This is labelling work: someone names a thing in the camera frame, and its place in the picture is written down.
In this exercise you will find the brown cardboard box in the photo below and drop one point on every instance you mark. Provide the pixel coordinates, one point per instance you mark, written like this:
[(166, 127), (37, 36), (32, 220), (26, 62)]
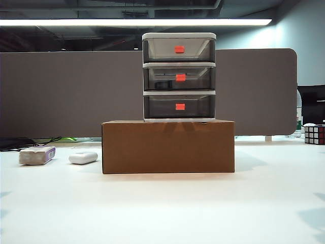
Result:
[(167, 147)]

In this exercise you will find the white earbuds case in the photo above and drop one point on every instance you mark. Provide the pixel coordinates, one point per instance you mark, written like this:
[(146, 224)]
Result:
[(82, 157)]

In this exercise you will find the grey-brown desk partition panel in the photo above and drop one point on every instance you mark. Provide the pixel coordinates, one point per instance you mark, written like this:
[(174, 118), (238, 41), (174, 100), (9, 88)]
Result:
[(254, 96)]

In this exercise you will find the small green item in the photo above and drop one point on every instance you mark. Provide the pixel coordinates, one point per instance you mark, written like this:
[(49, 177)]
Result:
[(69, 139)]

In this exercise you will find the long ceiling light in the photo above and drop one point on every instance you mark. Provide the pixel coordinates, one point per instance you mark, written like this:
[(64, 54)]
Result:
[(127, 22)]

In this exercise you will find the white partition foot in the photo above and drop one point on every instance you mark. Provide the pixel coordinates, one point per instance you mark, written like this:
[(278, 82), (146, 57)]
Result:
[(268, 138)]

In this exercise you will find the white eraser purple sleeve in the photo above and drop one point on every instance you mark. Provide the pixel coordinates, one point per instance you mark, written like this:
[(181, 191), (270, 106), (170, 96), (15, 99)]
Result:
[(35, 155)]

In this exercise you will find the clear water bottle green label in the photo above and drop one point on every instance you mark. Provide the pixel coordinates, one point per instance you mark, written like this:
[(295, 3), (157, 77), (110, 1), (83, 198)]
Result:
[(299, 124)]

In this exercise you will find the black flat desk pad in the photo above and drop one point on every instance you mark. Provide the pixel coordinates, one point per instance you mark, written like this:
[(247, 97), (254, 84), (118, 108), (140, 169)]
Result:
[(15, 143)]

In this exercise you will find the black office chair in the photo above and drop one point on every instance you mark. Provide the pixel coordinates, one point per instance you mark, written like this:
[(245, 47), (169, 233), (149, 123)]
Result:
[(312, 106)]

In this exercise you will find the black Rubik's cube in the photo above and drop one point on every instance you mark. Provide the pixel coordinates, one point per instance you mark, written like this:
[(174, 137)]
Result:
[(316, 134)]

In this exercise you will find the white plastic drawer cabinet frame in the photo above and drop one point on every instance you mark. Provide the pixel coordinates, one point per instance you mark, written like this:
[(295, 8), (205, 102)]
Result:
[(177, 35)]

